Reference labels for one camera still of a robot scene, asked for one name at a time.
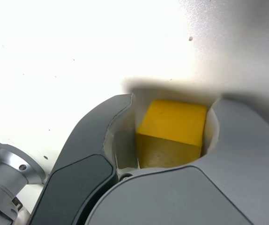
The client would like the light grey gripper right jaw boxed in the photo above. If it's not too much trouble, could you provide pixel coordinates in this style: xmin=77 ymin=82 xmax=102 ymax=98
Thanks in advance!
xmin=85 ymin=94 xmax=269 ymax=225

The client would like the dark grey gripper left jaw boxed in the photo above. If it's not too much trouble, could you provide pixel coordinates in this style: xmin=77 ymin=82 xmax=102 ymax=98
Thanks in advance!
xmin=28 ymin=93 xmax=139 ymax=225

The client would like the yellow cube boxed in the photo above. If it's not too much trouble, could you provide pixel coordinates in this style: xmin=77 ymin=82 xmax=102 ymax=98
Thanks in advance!
xmin=135 ymin=99 xmax=208 ymax=169

